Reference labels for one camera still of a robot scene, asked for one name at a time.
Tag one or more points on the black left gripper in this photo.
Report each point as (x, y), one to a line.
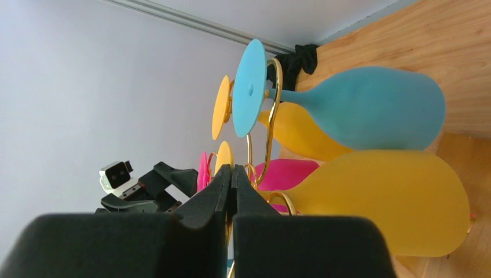
(149, 194)

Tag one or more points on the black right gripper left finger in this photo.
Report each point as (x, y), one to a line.
(190, 242)

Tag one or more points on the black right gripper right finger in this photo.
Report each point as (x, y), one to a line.
(268, 244)

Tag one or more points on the pink wine glass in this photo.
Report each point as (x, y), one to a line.
(281, 174)

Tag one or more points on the yellow wine glass rear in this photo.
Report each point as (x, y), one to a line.
(294, 129)

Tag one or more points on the blue wine glass rear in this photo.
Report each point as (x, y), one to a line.
(361, 108)

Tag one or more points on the black cloth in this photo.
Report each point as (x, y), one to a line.
(303, 58)

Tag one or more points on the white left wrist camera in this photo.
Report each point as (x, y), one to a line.
(115, 179)

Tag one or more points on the gold wire wine glass rack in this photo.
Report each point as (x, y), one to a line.
(274, 111)

